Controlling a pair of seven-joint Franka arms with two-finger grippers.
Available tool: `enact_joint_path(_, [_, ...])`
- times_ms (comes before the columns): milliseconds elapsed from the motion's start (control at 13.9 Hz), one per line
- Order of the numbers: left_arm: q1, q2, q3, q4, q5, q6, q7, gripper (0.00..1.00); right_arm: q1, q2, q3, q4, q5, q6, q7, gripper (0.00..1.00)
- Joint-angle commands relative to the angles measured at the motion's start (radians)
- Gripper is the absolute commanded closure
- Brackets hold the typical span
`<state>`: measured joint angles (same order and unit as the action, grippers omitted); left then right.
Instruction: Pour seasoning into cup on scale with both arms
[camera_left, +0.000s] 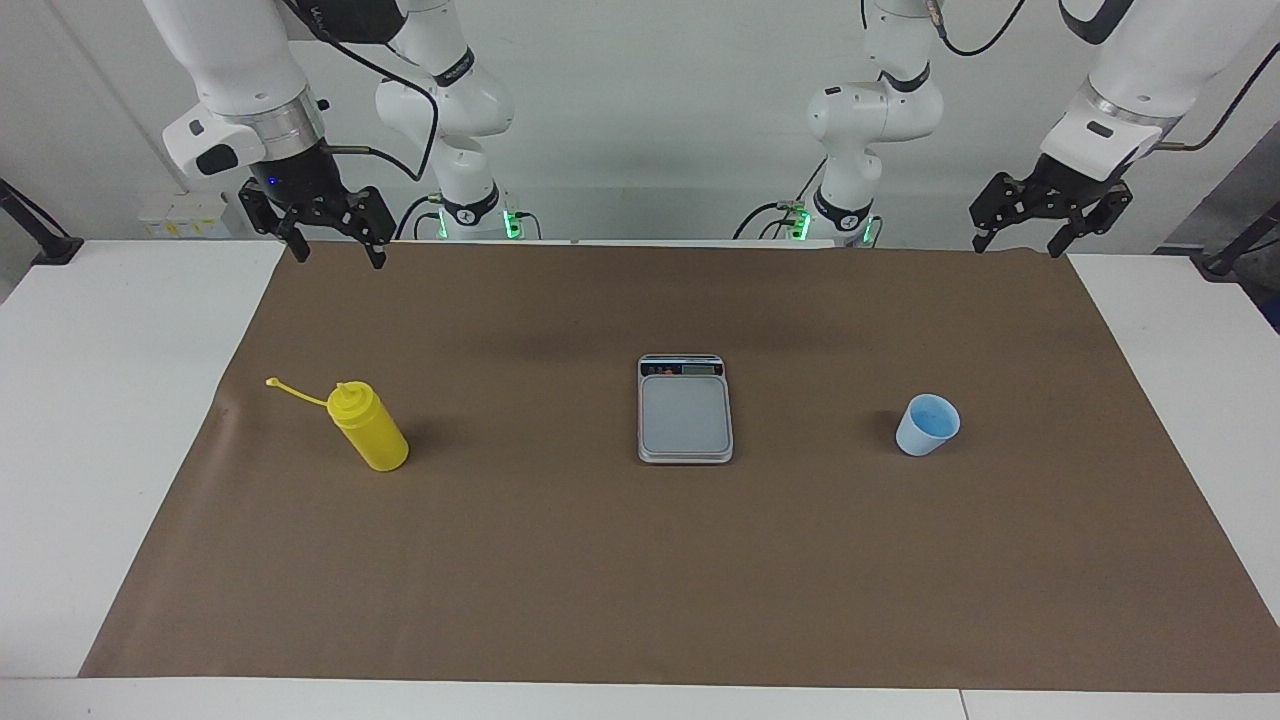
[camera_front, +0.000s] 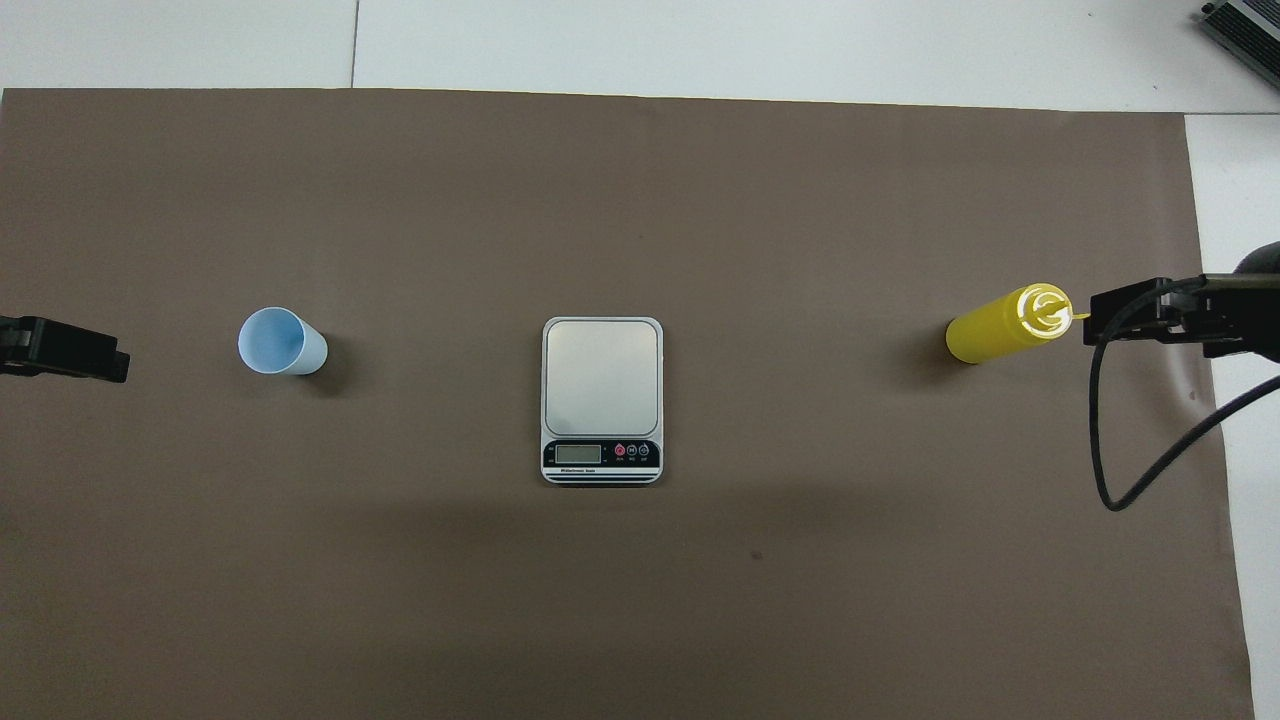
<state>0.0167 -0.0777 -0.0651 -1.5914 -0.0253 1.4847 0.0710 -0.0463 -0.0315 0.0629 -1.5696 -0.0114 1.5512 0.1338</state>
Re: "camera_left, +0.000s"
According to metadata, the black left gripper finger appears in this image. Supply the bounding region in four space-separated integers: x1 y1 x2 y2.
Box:
1048 183 1135 258
968 173 1046 253

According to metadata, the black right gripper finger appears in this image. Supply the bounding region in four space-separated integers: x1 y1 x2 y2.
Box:
340 186 397 271
238 182 311 264

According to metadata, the yellow squeeze bottle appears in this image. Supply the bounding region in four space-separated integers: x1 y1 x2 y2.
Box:
265 376 410 473

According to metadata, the light blue plastic cup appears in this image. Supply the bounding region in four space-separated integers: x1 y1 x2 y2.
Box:
895 393 962 458

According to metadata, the silver digital kitchen scale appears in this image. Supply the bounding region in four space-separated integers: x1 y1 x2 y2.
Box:
637 353 735 466

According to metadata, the black clamp stand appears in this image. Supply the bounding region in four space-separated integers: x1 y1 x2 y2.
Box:
0 178 83 266
1192 200 1280 278

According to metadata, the dark grey background cabinet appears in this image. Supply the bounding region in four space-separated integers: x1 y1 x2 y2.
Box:
1158 125 1280 256

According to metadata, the brown paper mat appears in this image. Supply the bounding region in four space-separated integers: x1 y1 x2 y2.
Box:
78 240 1280 693

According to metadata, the black base cable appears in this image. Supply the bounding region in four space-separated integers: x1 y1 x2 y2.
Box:
395 193 446 241
733 158 831 241

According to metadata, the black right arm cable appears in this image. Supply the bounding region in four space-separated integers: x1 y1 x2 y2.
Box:
280 0 441 183

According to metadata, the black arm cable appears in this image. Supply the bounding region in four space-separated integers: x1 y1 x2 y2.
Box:
925 0 1280 153
280 0 441 183

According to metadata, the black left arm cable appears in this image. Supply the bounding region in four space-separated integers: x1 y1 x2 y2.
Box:
925 0 1280 153

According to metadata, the white wall socket box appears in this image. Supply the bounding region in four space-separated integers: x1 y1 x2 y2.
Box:
138 193 229 239

